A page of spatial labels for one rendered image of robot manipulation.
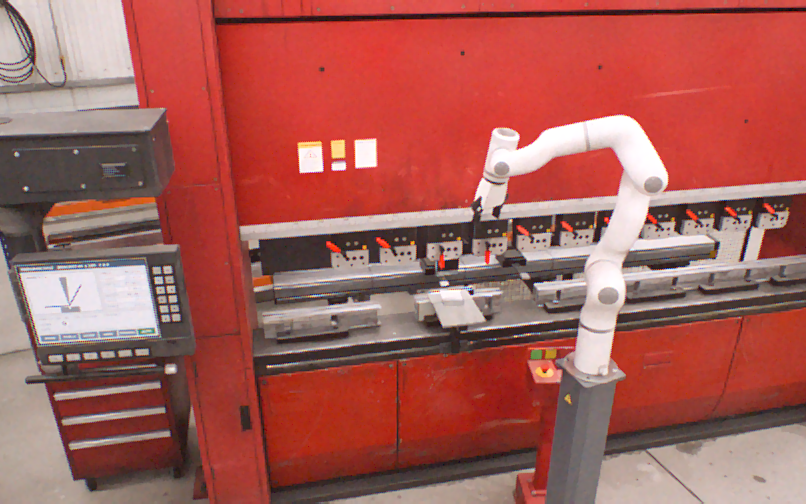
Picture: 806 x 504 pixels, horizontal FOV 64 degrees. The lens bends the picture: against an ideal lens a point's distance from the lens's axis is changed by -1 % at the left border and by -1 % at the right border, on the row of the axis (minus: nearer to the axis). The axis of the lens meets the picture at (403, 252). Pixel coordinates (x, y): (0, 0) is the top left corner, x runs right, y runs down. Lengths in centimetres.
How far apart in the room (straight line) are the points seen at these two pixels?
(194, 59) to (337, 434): 170
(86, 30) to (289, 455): 448
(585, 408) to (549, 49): 134
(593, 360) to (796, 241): 212
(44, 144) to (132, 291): 46
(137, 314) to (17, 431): 220
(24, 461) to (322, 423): 168
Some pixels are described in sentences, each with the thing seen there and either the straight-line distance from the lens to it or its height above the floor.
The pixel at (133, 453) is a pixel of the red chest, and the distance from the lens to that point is 341.
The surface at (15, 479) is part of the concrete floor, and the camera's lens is 388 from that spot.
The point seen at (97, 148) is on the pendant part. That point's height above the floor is 190.
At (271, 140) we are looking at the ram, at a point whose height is 173.
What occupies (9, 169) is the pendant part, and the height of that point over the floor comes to 185.
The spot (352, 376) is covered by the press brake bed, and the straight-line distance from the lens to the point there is 282.
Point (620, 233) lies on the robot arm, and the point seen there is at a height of 155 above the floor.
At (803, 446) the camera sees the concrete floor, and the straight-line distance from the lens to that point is 412.
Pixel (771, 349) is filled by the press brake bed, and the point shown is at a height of 54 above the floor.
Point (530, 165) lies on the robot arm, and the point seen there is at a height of 178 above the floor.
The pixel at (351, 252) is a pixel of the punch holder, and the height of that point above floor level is 125.
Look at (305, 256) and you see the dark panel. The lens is 323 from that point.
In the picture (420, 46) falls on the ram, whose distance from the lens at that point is 246.
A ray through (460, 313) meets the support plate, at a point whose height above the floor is 100.
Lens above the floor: 239
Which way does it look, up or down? 26 degrees down
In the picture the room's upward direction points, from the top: straight up
